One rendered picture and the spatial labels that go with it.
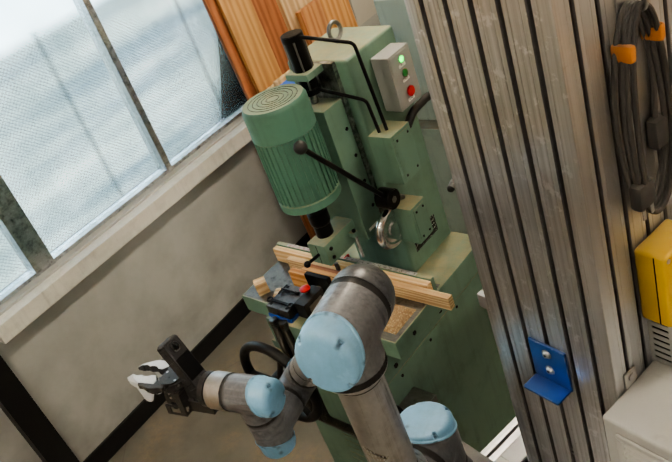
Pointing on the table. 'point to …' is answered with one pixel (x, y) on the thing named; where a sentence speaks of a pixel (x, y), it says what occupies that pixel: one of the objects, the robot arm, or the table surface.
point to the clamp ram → (317, 280)
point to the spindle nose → (321, 223)
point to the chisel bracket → (333, 245)
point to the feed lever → (387, 198)
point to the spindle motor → (285, 177)
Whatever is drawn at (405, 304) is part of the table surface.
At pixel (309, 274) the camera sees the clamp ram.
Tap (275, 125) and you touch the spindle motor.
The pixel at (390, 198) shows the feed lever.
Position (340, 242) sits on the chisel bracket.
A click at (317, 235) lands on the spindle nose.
